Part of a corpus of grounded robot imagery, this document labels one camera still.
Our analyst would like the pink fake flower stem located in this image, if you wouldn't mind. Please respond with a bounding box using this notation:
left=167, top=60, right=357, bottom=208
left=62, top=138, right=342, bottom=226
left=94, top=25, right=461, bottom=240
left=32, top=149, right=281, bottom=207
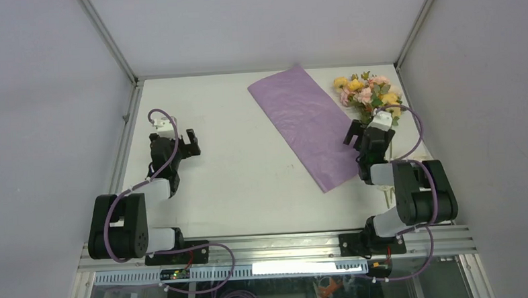
left=338, top=74, right=396, bottom=128

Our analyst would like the pink purple wrapping paper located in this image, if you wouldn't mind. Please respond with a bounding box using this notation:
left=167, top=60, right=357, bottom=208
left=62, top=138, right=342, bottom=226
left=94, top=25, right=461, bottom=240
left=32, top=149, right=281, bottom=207
left=247, top=65, right=359, bottom=193

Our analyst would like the white fake flower stem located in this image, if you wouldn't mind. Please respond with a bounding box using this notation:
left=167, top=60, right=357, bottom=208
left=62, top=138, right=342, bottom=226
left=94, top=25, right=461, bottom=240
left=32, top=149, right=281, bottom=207
left=378, top=185, right=396, bottom=209

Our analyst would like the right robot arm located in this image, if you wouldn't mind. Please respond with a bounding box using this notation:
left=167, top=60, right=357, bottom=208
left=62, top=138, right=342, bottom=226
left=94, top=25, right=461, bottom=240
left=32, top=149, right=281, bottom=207
left=340, top=119, right=458, bottom=255

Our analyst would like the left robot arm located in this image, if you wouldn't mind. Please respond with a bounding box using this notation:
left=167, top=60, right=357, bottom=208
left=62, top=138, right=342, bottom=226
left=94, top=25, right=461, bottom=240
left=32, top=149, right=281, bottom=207
left=87, top=129, right=201, bottom=264

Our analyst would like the white led light bar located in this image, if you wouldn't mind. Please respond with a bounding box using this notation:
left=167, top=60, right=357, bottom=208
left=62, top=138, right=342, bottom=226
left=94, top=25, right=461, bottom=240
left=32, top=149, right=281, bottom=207
left=252, top=260, right=338, bottom=275

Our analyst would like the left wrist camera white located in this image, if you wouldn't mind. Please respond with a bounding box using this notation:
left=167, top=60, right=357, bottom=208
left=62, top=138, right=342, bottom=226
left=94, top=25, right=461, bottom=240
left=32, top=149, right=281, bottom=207
left=152, top=117, right=178, bottom=139

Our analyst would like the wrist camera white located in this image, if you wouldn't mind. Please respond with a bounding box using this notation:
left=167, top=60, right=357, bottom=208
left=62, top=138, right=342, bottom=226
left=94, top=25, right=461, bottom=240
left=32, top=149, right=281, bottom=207
left=152, top=117, right=178, bottom=139
left=367, top=110, right=393, bottom=132

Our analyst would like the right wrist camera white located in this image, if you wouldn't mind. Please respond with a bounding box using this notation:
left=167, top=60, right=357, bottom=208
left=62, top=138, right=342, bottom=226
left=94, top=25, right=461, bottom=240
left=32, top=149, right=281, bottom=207
left=367, top=110, right=393, bottom=132

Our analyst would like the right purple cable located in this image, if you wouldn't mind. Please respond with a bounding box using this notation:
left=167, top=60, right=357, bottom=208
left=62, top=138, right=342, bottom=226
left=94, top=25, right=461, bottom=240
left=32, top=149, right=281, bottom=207
left=346, top=103, right=443, bottom=283

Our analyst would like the purple cable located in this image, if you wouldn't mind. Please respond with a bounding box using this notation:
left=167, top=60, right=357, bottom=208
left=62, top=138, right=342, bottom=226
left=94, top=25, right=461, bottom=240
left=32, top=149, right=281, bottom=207
left=346, top=103, right=443, bottom=283
left=97, top=105, right=238, bottom=298

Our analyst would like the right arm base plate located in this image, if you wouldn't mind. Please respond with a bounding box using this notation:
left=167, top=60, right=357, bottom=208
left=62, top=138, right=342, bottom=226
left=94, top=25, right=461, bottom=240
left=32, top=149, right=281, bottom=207
left=338, top=231, right=407, bottom=257

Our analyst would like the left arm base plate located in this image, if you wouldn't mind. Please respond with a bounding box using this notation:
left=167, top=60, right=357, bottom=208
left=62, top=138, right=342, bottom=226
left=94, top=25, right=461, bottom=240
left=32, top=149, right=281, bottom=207
left=144, top=246, right=209, bottom=266

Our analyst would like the aluminium front rail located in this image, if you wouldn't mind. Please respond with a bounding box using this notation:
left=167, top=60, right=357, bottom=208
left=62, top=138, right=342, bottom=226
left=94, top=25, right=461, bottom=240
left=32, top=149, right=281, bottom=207
left=78, top=224, right=478, bottom=272

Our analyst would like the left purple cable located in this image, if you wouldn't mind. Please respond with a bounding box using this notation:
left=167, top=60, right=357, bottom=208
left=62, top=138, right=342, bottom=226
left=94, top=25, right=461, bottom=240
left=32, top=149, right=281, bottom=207
left=97, top=105, right=238, bottom=298

